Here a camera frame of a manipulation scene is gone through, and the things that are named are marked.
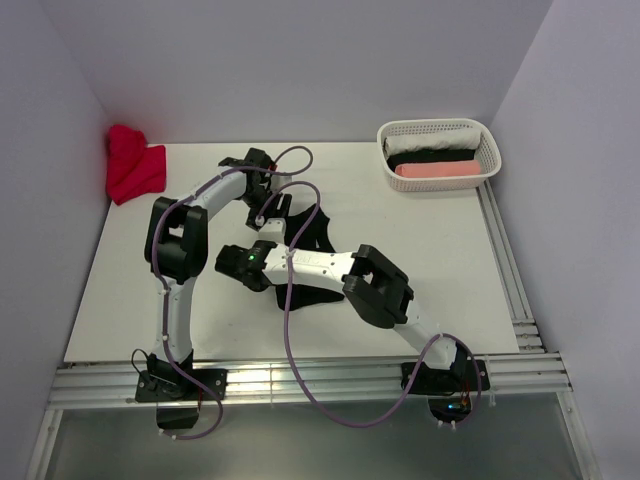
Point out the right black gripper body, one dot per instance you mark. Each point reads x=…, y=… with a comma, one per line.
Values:
x=255, y=290

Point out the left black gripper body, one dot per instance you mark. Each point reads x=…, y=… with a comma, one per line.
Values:
x=264, y=202

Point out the black t-shirt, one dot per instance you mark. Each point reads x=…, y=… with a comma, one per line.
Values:
x=427, y=156
x=314, y=238

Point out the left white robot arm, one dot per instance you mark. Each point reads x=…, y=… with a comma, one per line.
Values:
x=177, y=248

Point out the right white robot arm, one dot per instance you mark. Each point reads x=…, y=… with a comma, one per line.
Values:
x=376, y=288

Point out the red t-shirt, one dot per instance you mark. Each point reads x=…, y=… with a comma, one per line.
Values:
x=133, y=167

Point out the rolled black t-shirt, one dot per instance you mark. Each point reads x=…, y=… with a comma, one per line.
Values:
x=427, y=156

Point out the rolled pink t-shirt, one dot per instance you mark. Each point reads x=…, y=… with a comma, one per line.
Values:
x=439, y=169

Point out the rolled white t-shirt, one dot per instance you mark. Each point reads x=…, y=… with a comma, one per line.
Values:
x=459, y=139

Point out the white plastic basket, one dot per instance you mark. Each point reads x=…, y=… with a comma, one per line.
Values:
x=487, y=154

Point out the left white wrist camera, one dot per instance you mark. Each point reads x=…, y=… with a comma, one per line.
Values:
x=278, y=181

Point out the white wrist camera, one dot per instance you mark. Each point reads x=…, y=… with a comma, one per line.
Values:
x=278, y=181
x=272, y=229

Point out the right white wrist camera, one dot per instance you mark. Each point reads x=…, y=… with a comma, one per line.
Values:
x=272, y=229

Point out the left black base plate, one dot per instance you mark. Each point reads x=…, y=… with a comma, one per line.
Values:
x=178, y=406

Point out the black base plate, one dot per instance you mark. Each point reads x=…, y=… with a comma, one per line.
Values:
x=178, y=406
x=451, y=393

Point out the aluminium mounting rail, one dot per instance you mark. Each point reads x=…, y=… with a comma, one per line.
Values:
x=113, y=385

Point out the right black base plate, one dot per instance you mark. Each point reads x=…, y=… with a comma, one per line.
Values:
x=451, y=393

